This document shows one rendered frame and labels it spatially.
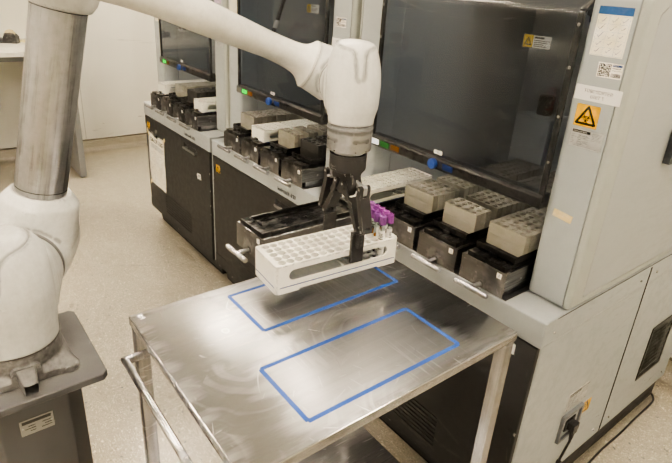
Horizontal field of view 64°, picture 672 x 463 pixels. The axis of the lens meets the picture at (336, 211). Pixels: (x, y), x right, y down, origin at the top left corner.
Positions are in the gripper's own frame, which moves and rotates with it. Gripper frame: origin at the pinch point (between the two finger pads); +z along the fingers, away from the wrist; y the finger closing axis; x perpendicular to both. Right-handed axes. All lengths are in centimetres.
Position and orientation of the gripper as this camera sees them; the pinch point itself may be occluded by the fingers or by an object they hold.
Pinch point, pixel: (342, 241)
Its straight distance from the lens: 116.3
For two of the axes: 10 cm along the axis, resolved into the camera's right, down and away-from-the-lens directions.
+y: 5.4, 3.6, -7.6
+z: -0.6, 9.2, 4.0
